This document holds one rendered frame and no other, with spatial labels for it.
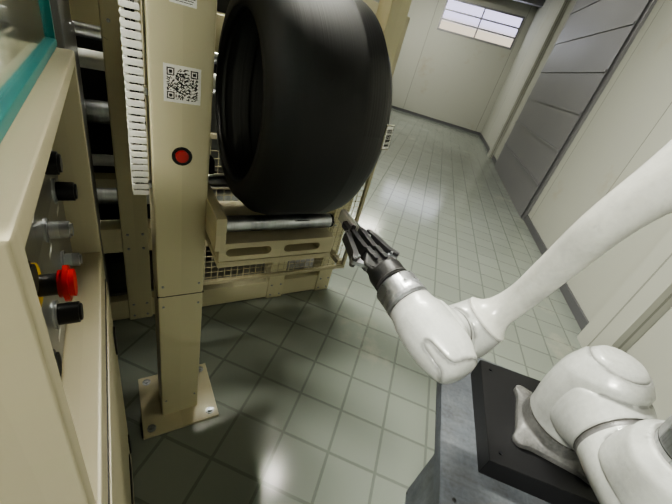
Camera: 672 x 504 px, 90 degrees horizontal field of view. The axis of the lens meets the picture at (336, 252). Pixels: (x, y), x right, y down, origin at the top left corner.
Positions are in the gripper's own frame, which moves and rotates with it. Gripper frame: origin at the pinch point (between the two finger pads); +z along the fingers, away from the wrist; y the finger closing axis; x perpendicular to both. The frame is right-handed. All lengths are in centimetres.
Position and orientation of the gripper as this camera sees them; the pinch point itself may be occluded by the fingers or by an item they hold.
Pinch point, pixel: (348, 222)
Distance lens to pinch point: 82.1
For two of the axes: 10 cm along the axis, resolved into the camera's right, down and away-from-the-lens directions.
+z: -4.4, -6.7, 6.0
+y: -8.5, 0.8, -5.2
